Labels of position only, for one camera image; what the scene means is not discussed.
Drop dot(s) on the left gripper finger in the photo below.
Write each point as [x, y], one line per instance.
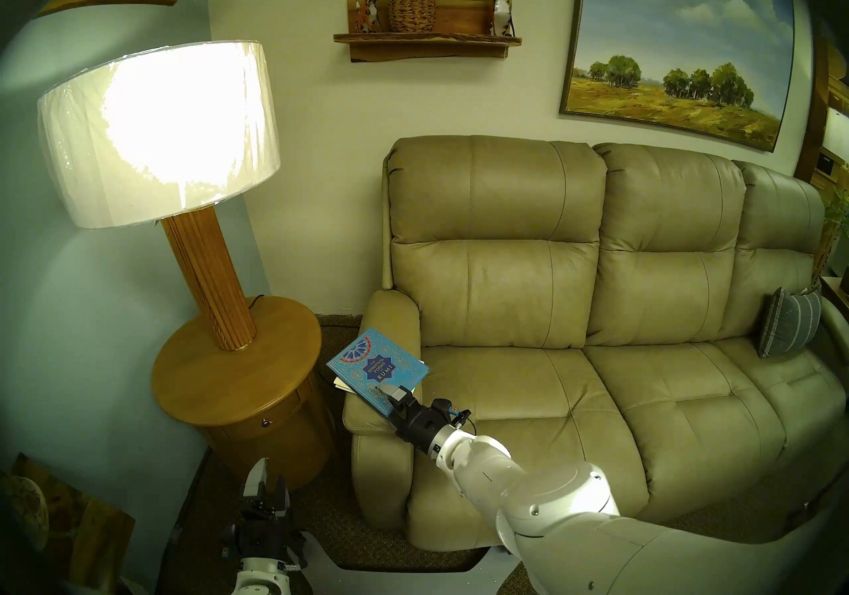
[281, 495]
[257, 481]

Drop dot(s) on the live-edge wooden wall shelf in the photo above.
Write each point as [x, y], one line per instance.
[424, 47]

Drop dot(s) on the brown wooden board picture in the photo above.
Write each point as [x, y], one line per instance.
[93, 534]

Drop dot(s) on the pale round ornament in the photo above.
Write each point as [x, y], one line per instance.
[26, 511]

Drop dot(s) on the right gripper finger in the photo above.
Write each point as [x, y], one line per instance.
[396, 393]
[402, 411]

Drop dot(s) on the round wooden side table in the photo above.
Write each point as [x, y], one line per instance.
[232, 388]

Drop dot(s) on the wooden cabinet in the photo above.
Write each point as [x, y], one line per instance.
[812, 136]

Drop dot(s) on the cream Amish hardcover book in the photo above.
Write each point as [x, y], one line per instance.
[341, 385]

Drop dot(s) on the fox figurine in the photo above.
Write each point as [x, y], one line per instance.
[368, 7]
[502, 3]

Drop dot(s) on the grey striped cushion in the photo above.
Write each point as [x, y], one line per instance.
[789, 322]

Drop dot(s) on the table lamp with wooden column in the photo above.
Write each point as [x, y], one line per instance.
[159, 136]

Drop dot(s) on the green houseplant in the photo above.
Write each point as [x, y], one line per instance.
[837, 222]

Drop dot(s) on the blue Rumi poems book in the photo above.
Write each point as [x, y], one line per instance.
[371, 361]

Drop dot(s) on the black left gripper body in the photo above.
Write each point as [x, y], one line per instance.
[262, 531]

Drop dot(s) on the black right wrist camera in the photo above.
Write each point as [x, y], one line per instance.
[443, 413]

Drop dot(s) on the framed landscape painting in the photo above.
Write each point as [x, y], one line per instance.
[676, 37]

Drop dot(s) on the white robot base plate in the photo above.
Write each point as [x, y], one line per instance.
[398, 580]

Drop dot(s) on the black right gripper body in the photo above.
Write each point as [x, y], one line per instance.
[418, 431]

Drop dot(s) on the beige leather sofa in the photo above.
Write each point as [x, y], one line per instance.
[530, 282]

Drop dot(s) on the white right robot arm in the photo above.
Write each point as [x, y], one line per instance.
[564, 514]

